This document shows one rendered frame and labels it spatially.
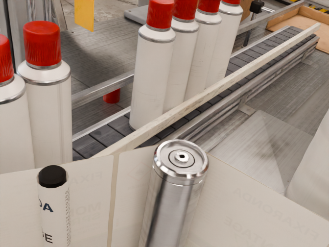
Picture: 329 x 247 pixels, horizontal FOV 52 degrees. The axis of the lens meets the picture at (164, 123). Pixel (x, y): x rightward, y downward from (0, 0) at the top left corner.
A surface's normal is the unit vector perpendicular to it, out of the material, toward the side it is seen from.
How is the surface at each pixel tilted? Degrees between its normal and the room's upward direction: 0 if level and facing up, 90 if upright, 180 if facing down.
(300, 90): 0
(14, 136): 90
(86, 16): 90
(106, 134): 0
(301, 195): 88
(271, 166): 0
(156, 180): 90
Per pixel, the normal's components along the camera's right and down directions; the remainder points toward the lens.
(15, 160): 0.63, 0.54
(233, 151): 0.14, -0.79
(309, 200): -0.81, 0.22
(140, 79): -0.58, 0.42
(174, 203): -0.09, 0.59
